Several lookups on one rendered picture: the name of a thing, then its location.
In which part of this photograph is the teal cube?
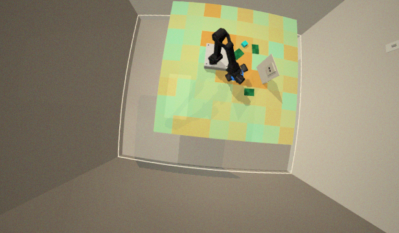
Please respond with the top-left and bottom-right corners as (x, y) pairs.
(241, 40), (248, 48)

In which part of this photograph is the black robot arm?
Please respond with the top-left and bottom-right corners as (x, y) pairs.
(208, 28), (245, 85)

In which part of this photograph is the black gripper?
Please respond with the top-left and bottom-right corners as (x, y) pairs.
(225, 64), (248, 81)

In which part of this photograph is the green flat square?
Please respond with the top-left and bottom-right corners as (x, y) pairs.
(234, 48), (245, 60)
(252, 44), (259, 54)

